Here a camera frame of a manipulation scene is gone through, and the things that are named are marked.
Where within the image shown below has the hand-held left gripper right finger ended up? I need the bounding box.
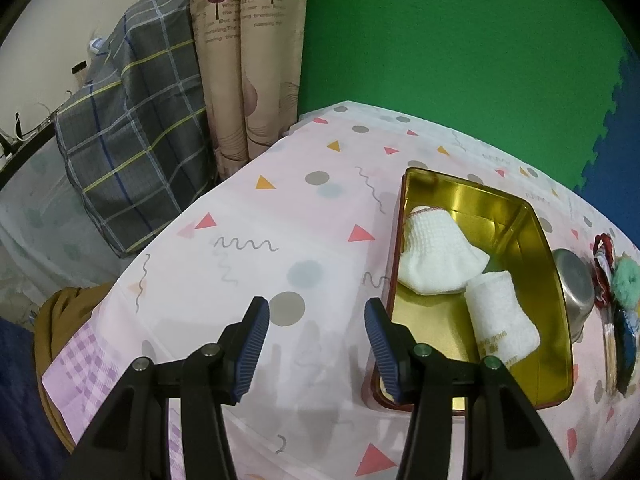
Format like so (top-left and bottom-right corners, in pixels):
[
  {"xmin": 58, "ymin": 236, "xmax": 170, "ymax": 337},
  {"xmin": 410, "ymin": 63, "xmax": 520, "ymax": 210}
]
[{"xmin": 364, "ymin": 297, "xmax": 576, "ymax": 480}]

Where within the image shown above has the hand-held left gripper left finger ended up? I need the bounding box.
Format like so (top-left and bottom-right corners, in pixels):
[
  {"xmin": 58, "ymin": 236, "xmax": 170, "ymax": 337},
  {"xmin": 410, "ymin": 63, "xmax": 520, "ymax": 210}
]
[{"xmin": 59, "ymin": 296, "xmax": 271, "ymax": 480}]

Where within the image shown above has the gold tin box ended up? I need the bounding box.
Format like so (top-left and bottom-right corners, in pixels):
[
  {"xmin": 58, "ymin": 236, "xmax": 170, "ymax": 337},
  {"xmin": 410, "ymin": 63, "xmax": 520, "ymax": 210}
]
[{"xmin": 372, "ymin": 166, "xmax": 574, "ymax": 413}]

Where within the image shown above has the red satin pouch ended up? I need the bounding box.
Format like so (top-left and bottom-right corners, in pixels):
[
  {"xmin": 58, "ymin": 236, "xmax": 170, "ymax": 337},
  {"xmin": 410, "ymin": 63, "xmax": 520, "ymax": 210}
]
[{"xmin": 590, "ymin": 232, "xmax": 616, "ymax": 306}]

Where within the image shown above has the black snack packet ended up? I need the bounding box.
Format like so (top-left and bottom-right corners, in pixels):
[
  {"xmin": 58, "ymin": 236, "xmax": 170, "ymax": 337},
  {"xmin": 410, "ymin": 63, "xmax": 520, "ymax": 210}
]
[{"xmin": 614, "ymin": 305, "xmax": 640, "ymax": 396}]

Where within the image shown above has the green fluffy scrunchie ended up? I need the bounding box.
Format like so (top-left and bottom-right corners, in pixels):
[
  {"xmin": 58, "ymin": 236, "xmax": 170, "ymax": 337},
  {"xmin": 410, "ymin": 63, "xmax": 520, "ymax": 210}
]
[{"xmin": 612, "ymin": 260, "xmax": 640, "ymax": 308}]

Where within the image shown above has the white knitted sock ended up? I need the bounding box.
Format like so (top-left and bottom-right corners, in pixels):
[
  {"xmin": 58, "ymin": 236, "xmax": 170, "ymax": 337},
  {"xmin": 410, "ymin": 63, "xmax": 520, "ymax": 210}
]
[{"xmin": 397, "ymin": 205, "xmax": 491, "ymax": 295}]

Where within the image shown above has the white rolled towel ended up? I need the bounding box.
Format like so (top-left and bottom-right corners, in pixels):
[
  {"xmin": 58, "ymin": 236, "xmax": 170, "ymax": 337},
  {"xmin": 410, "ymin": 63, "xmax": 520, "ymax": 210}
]
[{"xmin": 464, "ymin": 270, "xmax": 542, "ymax": 361}]

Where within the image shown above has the pink patterned tablecloth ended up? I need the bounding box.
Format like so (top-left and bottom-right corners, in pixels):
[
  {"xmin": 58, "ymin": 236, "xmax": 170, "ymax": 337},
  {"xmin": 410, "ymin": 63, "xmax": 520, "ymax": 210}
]
[{"xmin": 42, "ymin": 100, "xmax": 640, "ymax": 480}]

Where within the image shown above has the purple checked cloth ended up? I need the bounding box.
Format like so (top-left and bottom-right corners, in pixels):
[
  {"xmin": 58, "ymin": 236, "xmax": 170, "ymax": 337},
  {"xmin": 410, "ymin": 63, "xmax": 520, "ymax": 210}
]
[{"xmin": 41, "ymin": 321, "xmax": 126, "ymax": 441}]

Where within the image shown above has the brown cloth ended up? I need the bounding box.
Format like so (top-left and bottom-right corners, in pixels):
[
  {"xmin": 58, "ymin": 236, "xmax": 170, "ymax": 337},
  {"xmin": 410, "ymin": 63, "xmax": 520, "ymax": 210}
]
[{"xmin": 32, "ymin": 282, "xmax": 116, "ymax": 453}]

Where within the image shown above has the steel bowl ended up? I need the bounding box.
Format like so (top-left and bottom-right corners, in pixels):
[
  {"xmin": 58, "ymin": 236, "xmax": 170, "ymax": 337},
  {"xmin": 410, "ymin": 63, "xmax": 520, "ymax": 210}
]
[{"xmin": 551, "ymin": 248, "xmax": 597, "ymax": 346}]

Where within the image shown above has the dark blue cloth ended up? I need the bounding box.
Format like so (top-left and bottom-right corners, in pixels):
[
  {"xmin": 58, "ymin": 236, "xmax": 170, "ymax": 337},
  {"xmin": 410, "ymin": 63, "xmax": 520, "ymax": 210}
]
[{"xmin": 0, "ymin": 315, "xmax": 71, "ymax": 480}]

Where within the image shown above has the grey plaid cloth cover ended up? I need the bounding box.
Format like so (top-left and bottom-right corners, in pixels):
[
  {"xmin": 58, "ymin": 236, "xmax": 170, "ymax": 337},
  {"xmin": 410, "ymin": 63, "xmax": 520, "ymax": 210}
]
[{"xmin": 54, "ymin": 0, "xmax": 217, "ymax": 259}]

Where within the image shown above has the beige printed curtain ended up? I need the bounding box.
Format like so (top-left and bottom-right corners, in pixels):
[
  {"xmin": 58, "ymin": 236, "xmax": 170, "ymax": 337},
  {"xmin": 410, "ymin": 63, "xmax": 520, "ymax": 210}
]
[{"xmin": 162, "ymin": 0, "xmax": 309, "ymax": 181}]

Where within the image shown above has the blue foam mat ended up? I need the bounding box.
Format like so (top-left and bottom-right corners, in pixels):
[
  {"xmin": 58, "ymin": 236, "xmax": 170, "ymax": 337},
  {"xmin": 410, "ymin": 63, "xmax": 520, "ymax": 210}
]
[{"xmin": 575, "ymin": 35, "xmax": 640, "ymax": 251}]

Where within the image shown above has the green foam mat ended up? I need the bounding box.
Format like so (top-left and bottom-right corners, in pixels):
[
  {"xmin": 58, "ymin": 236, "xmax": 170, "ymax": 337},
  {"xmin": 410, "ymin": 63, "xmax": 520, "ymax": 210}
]
[{"xmin": 295, "ymin": 0, "xmax": 631, "ymax": 191}]

